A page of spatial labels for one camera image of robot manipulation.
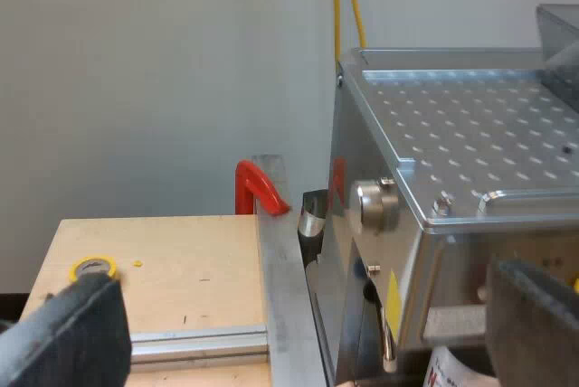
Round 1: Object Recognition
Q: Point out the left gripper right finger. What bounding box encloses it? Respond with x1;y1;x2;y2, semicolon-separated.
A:
485;259;579;387

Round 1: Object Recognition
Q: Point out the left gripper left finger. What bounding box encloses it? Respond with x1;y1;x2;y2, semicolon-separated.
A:
0;274;133;387

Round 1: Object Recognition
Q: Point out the white mug with red and black print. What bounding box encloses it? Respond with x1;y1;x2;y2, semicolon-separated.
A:
426;345;499;387

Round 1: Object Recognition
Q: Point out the steel espresso machine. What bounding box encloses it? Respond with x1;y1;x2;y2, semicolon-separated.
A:
316;46;579;387

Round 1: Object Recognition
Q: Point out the roll of yellow tape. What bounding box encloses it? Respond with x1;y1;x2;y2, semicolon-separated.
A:
68;254;121;283

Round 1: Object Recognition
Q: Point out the red bent clamp lever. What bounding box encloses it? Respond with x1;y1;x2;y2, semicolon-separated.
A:
234;159;291;217

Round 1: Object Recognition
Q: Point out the clear bean box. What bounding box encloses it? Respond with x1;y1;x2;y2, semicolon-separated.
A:
535;4;579;117

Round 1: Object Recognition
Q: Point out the aluminium rail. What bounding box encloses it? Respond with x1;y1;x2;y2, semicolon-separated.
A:
128;325;272;364
251;153;339;387

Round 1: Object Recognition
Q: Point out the yellow cable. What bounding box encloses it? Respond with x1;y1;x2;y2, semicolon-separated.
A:
331;0;342;63
343;0;368;49

